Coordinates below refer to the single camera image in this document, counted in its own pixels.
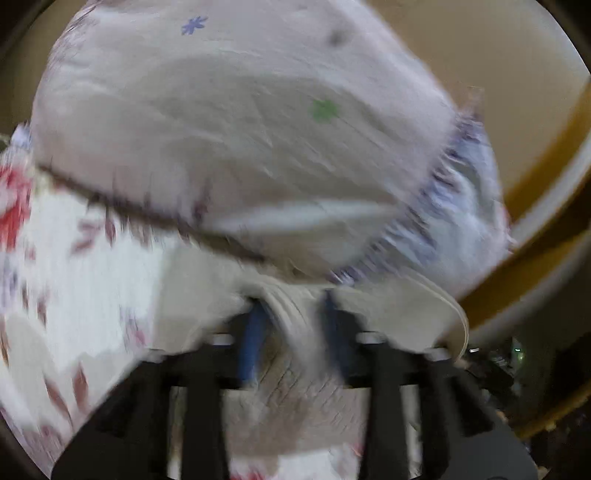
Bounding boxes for pale patterned pillow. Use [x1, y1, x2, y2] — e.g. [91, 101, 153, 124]
[31, 1, 510, 296]

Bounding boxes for floral bed sheet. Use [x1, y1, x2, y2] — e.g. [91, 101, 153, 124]
[1, 124, 365, 479]

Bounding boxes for wooden white headboard shelf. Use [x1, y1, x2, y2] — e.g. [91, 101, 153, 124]
[376, 1, 590, 439]

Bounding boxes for beige knitted garment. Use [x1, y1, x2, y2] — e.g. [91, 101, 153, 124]
[153, 245, 468, 457]

